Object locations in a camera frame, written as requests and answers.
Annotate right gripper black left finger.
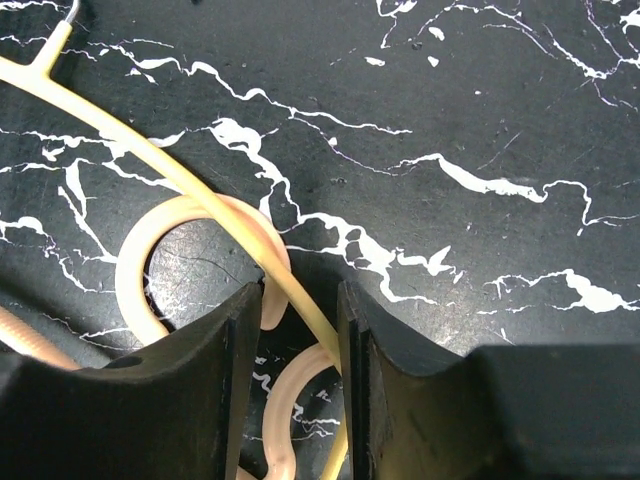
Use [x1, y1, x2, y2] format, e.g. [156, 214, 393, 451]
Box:
[1, 283, 262, 479]

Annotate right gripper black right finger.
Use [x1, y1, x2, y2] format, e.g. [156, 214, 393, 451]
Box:
[337, 281, 639, 479]

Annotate orange wavy wire hanger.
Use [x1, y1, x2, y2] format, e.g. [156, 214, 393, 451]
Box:
[114, 193, 346, 480]

